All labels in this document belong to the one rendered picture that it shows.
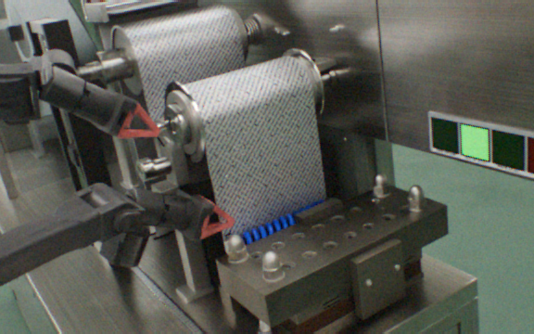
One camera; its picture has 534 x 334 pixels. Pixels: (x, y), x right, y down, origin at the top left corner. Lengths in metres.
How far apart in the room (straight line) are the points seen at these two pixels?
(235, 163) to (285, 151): 0.11
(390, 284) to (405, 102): 0.32
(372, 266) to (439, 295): 0.16
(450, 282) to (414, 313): 0.11
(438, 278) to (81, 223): 0.65
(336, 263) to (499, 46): 0.41
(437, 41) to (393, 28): 0.10
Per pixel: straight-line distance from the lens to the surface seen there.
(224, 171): 1.06
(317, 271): 0.98
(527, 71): 0.91
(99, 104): 1.00
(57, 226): 0.89
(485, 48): 0.95
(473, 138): 0.99
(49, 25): 1.26
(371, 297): 1.05
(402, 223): 1.09
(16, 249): 0.87
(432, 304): 1.11
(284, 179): 1.13
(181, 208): 1.01
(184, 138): 1.04
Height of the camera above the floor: 1.53
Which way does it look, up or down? 21 degrees down
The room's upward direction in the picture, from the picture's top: 9 degrees counter-clockwise
